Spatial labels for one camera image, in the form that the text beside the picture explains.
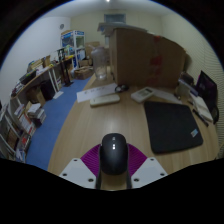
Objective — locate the low open cardboard box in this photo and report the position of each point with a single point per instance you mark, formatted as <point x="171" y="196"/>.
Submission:
<point x="83" y="72"/>

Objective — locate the stacked brown cardboard boxes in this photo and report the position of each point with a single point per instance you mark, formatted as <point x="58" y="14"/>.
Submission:
<point x="90" y="53"/>

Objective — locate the white remote control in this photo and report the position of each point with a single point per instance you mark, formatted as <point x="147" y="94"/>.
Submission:
<point x="142" y="94"/>

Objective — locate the white paper sheet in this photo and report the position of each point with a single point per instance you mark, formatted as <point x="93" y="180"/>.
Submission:
<point x="91" y="93"/>
<point x="166" y="96"/>

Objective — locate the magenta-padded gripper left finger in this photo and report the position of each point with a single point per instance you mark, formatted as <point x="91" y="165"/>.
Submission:
<point x="76" y="171"/>

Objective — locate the blue white display cabinet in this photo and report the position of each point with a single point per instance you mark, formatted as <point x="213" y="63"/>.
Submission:
<point x="71" y="45"/>

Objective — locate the black floor stand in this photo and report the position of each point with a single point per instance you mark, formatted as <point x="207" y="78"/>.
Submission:
<point x="64" y="66"/>

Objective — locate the black computer mouse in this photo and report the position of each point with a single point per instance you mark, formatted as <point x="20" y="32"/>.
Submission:
<point x="114" y="155"/>

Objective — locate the flat white plastic device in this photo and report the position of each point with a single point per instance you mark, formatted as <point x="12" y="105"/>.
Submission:
<point x="104" y="100"/>

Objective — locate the black mouse pad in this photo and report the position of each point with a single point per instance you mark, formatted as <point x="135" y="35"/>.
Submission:
<point x="171" y="126"/>

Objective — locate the frosted glass door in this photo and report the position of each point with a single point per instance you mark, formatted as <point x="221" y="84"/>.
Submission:
<point x="115" y="18"/>

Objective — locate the large brown cardboard box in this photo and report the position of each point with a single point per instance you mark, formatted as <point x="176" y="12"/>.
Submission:
<point x="143" y="58"/>

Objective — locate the black marker pen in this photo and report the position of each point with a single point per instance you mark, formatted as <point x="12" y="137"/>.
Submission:
<point x="200" y="117"/>

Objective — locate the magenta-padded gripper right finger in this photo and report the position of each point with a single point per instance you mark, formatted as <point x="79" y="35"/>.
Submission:
<point x="150" y="170"/>

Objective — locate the black computer monitor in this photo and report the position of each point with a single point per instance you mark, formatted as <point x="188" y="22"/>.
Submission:
<point x="207" y="91"/>

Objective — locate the clear plastic container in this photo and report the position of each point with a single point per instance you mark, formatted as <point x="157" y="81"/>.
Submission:
<point x="182" y="90"/>

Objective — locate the white shelf unit with books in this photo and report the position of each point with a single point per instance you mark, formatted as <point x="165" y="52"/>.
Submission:
<point x="13" y="136"/>

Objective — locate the clear plastic water jug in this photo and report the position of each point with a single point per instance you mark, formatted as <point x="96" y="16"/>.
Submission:
<point x="99" y="63"/>

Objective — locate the stack of books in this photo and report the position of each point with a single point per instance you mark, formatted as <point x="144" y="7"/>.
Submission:
<point x="36" y="113"/>

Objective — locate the round wall vent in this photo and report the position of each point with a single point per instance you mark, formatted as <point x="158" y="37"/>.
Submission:
<point x="61" y="26"/>

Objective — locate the cluttered wooden side desk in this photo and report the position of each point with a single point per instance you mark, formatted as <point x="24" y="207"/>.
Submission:
<point x="36" y="78"/>

